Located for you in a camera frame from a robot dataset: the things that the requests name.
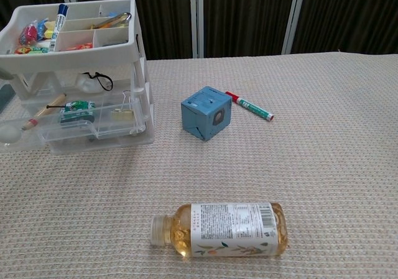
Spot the clear plastic box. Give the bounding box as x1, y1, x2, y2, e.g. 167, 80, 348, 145
0, 93, 147, 152

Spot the green tape dispenser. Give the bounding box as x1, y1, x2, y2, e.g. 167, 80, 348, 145
59, 100, 96, 125

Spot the clear drawer with yellow contents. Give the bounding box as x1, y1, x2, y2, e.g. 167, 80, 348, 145
49, 134, 150, 153

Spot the white plastic drawer organizer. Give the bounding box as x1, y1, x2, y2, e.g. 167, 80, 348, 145
0, 0, 156, 154

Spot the blue cube box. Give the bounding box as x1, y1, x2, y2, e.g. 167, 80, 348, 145
180, 86, 233, 142

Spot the green marker with red cap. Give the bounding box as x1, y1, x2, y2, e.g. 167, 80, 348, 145
224, 91, 275, 122

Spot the gold binder clip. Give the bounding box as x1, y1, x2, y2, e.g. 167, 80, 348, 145
110, 89, 135, 122

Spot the beige woven tablecloth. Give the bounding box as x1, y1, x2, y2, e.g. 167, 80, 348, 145
0, 50, 398, 279

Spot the tea bottle with white label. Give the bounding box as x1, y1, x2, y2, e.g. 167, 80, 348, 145
150, 201, 289, 259

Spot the black folding partition screen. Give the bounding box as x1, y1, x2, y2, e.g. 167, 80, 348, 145
0, 0, 398, 60

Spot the red snack pack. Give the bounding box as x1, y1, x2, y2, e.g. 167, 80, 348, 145
65, 42, 94, 51

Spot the wooden stick with red tip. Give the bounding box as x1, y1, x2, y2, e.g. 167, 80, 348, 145
21, 93, 68, 132

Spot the white marker with blue cap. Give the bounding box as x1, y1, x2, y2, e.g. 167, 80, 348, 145
48, 3, 70, 52

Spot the yellow blue wrapped candy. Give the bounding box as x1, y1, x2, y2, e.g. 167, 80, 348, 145
37, 19, 57, 39

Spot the green candy pack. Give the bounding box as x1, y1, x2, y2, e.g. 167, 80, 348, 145
14, 45, 50, 55

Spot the red wrapped candy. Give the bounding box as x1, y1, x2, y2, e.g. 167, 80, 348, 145
19, 24, 40, 45

